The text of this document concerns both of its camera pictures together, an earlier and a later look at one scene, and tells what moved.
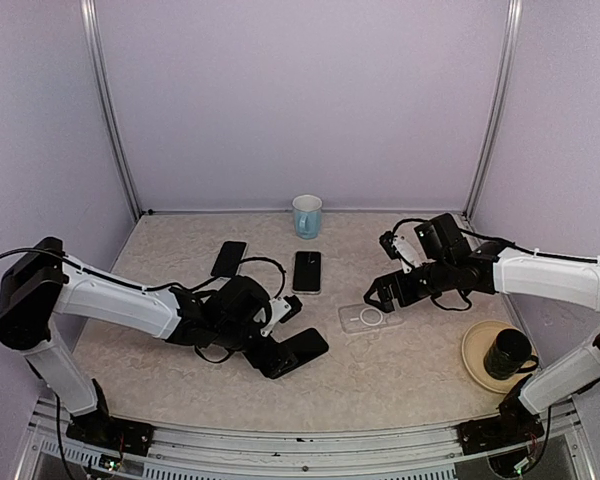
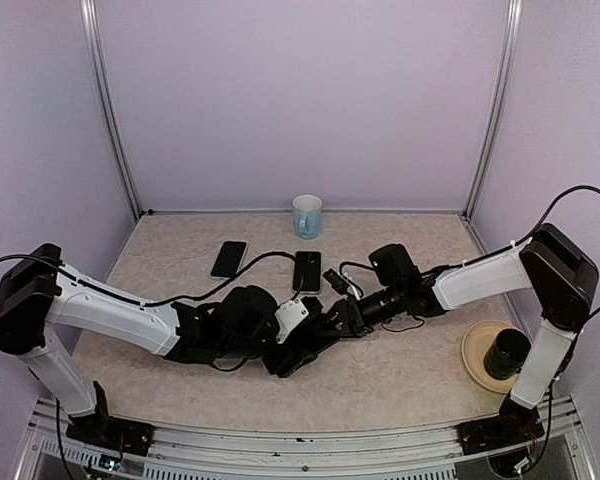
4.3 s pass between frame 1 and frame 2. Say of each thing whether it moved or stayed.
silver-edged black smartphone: stayed
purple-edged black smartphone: stayed
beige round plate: stayed
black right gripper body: moved
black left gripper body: moved
